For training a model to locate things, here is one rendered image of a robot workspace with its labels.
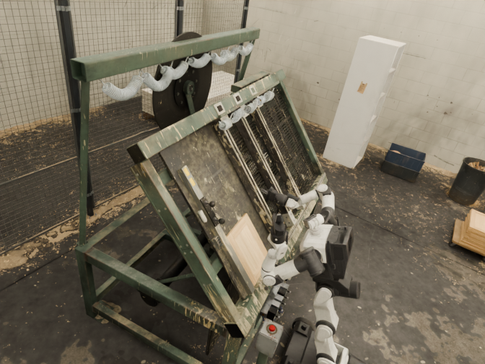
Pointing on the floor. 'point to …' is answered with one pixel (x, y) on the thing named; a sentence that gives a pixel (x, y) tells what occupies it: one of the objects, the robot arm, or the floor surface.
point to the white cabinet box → (362, 98)
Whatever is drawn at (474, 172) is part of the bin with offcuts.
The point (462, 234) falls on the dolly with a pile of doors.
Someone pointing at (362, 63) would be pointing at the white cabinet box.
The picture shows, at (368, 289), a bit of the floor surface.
